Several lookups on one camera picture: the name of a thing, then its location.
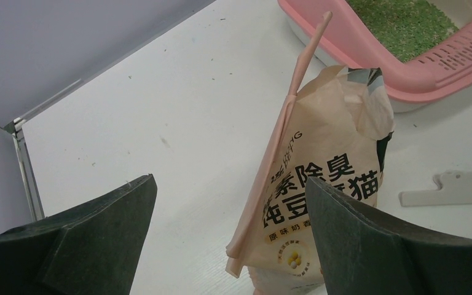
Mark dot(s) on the pink litter box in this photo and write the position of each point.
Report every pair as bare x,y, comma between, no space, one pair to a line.
436,74

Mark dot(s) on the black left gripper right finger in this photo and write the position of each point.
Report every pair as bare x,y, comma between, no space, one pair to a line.
363,250

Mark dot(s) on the beige cat litter bag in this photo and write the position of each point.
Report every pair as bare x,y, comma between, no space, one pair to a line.
334,128

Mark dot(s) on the white bag clip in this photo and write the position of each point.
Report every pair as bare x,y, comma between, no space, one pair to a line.
454,188

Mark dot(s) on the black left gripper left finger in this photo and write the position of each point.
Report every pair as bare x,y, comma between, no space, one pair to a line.
92,248

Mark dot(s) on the green cat litter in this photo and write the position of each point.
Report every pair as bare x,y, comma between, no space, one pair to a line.
406,28

